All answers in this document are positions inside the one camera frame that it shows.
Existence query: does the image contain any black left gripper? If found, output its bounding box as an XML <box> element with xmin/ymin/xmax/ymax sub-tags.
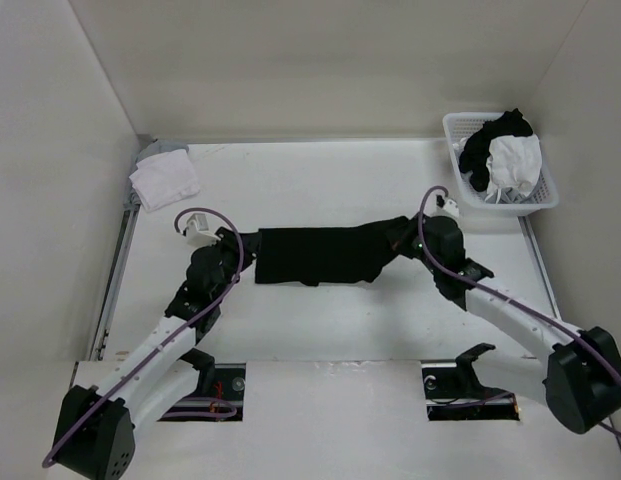
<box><xmin>206</xmin><ymin>227</ymin><xmax>261</xmax><ymax>302</ymax></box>

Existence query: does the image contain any black tank top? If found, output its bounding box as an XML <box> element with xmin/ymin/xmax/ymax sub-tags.
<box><xmin>255</xmin><ymin>216</ymin><xmax>409</xmax><ymax>287</ymax></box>

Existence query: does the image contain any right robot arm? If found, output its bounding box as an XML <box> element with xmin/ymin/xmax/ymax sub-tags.
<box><xmin>387</xmin><ymin>214</ymin><xmax>621</xmax><ymax>434</ymax></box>

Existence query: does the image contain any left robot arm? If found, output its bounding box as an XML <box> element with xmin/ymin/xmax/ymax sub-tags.
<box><xmin>43</xmin><ymin>228</ymin><xmax>260</xmax><ymax>479</ymax></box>

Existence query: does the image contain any folded white tank top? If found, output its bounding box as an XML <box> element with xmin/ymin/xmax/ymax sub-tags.
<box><xmin>129</xmin><ymin>149</ymin><xmax>201</xmax><ymax>212</ymax></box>

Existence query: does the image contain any folded grey tank top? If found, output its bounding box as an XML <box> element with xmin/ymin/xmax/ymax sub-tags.
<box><xmin>134</xmin><ymin>140</ymin><xmax>189</xmax><ymax>164</ymax></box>

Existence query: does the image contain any black garment in basket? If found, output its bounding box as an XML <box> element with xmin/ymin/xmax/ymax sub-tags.
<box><xmin>459</xmin><ymin>109</ymin><xmax>533</xmax><ymax>193</ymax></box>

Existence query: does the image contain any white plastic laundry basket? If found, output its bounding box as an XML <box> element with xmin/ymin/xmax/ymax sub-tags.
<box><xmin>442</xmin><ymin>111</ymin><xmax>559</xmax><ymax>218</ymax></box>

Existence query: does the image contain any white garment in basket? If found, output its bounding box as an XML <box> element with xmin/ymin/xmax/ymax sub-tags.
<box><xmin>455</xmin><ymin>135</ymin><xmax>543</xmax><ymax>204</ymax></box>

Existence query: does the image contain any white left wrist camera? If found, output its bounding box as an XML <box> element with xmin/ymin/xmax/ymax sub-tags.
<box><xmin>183</xmin><ymin>213</ymin><xmax>220</xmax><ymax>248</ymax></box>

